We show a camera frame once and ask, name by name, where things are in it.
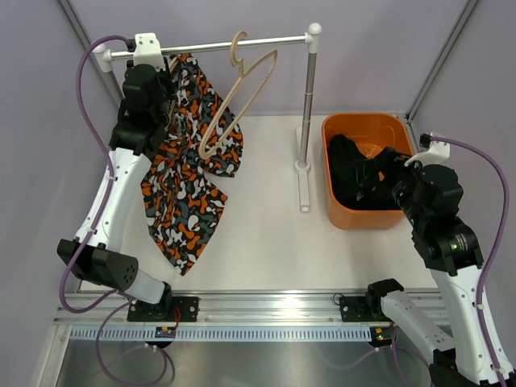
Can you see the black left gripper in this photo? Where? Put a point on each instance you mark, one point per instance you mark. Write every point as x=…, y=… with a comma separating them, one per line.
x=163, y=76

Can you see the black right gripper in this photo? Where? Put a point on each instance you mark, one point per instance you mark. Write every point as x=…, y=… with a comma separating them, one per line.
x=391, y=164

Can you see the black shorts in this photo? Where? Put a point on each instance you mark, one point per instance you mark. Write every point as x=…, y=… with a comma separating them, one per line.
x=343, y=154

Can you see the wooden hanger with camo shorts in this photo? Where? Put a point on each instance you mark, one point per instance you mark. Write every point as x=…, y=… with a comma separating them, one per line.
x=173, y=105

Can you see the orange camouflage shorts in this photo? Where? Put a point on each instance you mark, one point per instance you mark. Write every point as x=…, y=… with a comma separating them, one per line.
x=183, y=208

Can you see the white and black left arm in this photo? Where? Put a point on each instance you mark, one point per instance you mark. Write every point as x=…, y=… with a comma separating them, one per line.
x=94, y=254

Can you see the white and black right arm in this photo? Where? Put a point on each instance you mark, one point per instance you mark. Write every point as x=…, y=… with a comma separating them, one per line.
x=429, y=196

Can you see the orange plastic basket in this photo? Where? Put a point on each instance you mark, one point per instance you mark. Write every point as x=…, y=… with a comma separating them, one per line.
x=371, y=131

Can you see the silver clothes rack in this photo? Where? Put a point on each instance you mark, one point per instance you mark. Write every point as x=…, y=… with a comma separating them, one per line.
x=310, y=38

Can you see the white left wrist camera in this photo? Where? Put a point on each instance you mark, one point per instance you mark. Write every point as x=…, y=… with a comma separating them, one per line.
x=145, y=50

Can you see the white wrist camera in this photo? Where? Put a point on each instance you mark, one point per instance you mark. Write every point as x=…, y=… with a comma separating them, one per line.
x=145, y=50
x=435, y=151

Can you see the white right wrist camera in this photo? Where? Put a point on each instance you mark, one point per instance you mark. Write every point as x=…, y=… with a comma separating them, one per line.
x=435, y=151

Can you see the aluminium mounting rail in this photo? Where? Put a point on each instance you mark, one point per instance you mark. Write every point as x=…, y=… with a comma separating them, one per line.
x=290, y=308

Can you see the white slotted cable duct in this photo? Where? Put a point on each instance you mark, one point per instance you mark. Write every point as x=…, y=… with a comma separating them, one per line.
x=262, y=334

